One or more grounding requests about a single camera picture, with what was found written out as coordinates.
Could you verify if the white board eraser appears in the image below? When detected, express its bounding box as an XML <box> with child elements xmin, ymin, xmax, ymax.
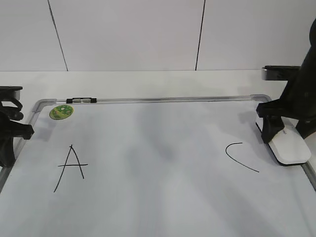
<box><xmin>267</xmin><ymin>118</ymin><xmax>312</xmax><ymax>166</ymax></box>

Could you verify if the round green magnet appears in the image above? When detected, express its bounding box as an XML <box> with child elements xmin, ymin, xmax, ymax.
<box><xmin>49</xmin><ymin>105</ymin><xmax>74</xmax><ymax>120</ymax></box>

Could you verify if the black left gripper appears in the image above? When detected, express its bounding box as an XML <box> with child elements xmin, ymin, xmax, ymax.
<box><xmin>0</xmin><ymin>98</ymin><xmax>34</xmax><ymax>167</ymax></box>

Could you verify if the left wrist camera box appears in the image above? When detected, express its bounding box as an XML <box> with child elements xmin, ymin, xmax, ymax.
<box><xmin>0</xmin><ymin>86</ymin><xmax>23</xmax><ymax>100</ymax></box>

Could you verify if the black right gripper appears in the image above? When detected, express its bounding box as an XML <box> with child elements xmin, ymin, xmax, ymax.
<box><xmin>256</xmin><ymin>93</ymin><xmax>316</xmax><ymax>143</ymax></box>

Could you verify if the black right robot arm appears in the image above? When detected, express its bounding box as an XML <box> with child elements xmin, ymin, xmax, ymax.
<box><xmin>256</xmin><ymin>22</ymin><xmax>316</xmax><ymax>143</ymax></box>

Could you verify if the white board with grey frame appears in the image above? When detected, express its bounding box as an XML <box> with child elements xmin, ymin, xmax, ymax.
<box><xmin>0</xmin><ymin>95</ymin><xmax>316</xmax><ymax>237</ymax></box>

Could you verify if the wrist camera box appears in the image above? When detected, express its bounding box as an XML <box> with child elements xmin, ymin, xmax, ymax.
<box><xmin>0</xmin><ymin>86</ymin><xmax>23</xmax><ymax>100</ymax></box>
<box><xmin>262</xmin><ymin>65</ymin><xmax>300</xmax><ymax>81</ymax></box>

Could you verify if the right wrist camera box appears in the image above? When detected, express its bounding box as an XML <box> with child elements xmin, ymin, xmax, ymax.
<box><xmin>262</xmin><ymin>65</ymin><xmax>300</xmax><ymax>81</ymax></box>

